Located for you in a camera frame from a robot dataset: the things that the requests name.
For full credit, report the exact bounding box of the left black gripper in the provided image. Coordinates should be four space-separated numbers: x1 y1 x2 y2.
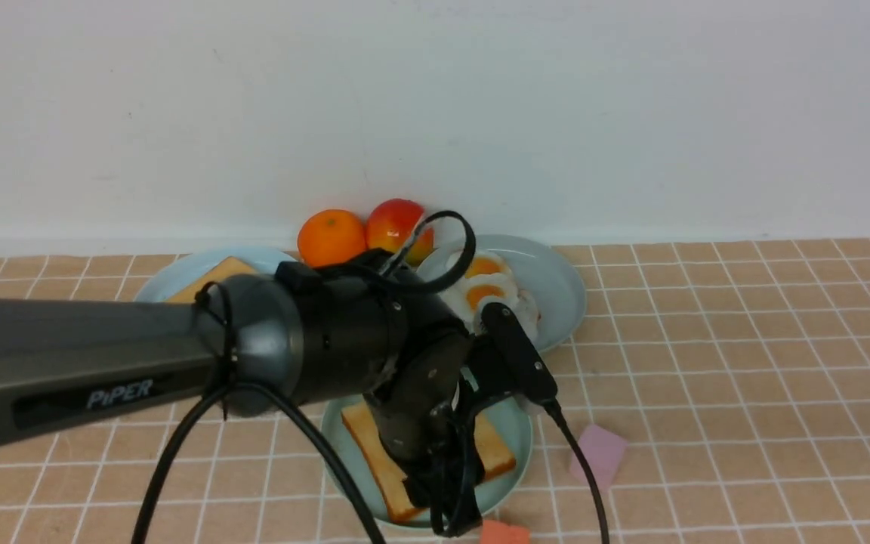
363 338 515 537

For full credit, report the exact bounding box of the toast slice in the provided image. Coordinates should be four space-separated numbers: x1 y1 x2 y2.
341 400 517 524
165 257 257 304

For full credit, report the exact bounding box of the fried egg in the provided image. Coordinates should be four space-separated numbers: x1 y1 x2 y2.
457 251 515 283
440 273 519 333
512 289 541 344

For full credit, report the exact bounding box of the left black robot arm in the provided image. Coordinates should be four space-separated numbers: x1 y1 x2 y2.
0 261 517 543

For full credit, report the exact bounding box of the pale green plate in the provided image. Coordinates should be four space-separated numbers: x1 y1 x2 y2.
320 393 534 528

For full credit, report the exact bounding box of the red foam block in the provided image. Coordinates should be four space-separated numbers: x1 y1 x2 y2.
479 519 531 544

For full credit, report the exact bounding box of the fried egg front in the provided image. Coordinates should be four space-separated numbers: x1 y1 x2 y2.
512 289 541 344

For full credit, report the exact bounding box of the pink foam cube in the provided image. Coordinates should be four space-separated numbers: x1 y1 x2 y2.
577 424 628 491

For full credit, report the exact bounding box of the grey blue egg plate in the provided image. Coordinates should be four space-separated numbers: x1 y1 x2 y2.
414 234 587 354

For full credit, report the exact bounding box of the red yellow apple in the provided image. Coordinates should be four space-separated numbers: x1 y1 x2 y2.
365 199 435 267

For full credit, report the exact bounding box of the orange fruit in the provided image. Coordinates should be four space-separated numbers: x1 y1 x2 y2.
296 208 367 267

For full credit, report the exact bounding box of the light blue plate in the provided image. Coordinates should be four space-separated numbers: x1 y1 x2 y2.
134 246 296 303

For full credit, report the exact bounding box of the checkered tan tablecloth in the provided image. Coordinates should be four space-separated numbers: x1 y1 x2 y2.
0 239 870 543

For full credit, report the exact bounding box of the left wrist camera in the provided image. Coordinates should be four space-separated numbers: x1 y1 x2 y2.
480 301 560 416

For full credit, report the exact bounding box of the left black cable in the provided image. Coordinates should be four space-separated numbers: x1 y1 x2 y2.
131 210 611 544

